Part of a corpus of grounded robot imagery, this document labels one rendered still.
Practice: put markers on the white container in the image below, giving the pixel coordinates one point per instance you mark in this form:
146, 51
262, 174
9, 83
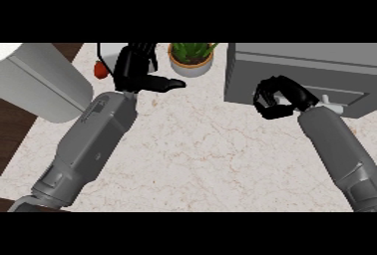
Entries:
110, 54

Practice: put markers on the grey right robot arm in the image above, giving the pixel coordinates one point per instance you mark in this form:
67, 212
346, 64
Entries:
333, 142

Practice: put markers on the small red object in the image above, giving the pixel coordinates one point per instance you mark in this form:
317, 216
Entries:
101, 70

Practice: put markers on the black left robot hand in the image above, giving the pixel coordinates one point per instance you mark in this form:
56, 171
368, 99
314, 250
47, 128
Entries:
133, 74

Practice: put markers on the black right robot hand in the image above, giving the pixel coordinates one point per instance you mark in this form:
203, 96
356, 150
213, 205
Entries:
287, 94

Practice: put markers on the grey drawer cabinet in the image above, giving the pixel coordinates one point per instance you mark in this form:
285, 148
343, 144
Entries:
303, 53

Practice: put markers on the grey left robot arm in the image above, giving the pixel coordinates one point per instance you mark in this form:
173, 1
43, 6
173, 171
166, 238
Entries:
90, 142

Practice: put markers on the green plant in beige pot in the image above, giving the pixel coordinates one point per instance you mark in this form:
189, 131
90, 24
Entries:
189, 61

